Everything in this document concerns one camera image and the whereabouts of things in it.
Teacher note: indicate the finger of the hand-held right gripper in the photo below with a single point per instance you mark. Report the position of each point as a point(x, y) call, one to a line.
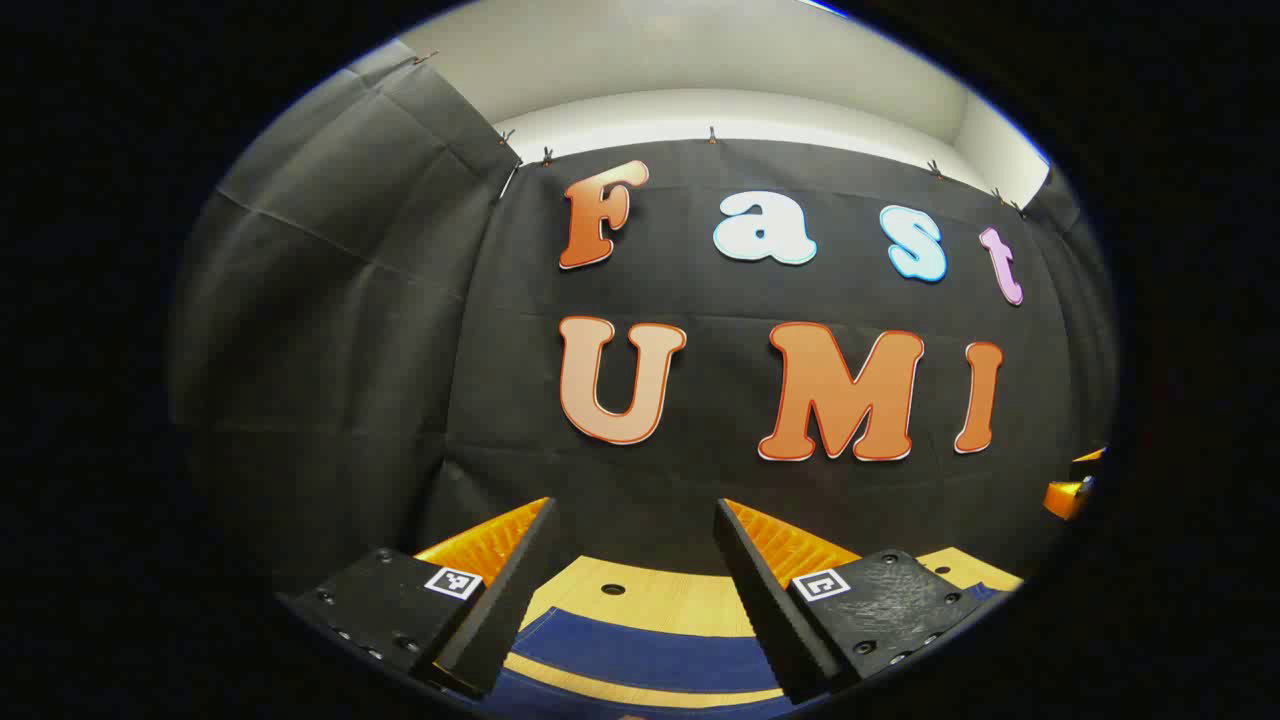
point(1064, 500)

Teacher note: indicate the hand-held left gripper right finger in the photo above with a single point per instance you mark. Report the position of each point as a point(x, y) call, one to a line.
point(765, 610)

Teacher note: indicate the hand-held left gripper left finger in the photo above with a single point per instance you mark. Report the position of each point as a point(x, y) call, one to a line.
point(505, 600)

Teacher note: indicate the blue jeans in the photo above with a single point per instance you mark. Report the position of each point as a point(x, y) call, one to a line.
point(640, 650)

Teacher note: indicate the black backdrop cloth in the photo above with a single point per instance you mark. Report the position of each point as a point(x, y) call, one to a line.
point(700, 290)

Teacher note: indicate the row of small cloth clips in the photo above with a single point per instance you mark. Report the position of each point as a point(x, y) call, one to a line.
point(712, 134)

